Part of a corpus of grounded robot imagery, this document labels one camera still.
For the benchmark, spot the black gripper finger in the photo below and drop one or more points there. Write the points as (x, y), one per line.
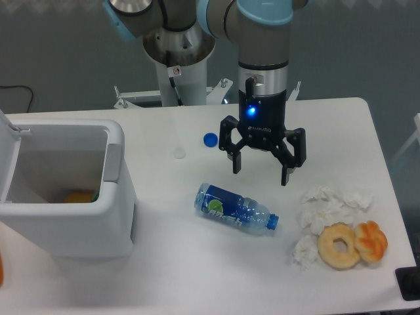
(227, 125)
(289, 148)

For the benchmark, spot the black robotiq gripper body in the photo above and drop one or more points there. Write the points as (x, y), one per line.
(262, 106)

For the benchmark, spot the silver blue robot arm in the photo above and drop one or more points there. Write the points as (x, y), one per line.
(217, 18)

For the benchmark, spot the blue bottle cap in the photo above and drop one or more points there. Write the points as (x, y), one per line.
(210, 140)

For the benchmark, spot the clear blue plastic bottle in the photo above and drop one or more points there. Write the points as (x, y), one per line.
(234, 210)

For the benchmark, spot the small crumpled white tissue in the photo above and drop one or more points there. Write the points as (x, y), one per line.
(305, 252)

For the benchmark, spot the orange glazed bread roll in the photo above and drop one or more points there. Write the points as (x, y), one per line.
(370, 241)

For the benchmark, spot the black device at edge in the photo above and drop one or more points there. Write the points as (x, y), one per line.
(408, 282)

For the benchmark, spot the yellow item inside bin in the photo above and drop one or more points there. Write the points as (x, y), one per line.
(79, 197)

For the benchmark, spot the white trash bin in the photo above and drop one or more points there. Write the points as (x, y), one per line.
(59, 156)

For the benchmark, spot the white bin lid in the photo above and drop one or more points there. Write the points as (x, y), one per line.
(10, 145)

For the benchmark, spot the orange object at edge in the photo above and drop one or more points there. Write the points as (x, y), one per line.
(1, 271)

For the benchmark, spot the ring donut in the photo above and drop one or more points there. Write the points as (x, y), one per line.
(336, 247)

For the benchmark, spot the white frame at right edge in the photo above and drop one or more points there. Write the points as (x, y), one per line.
(402, 157)

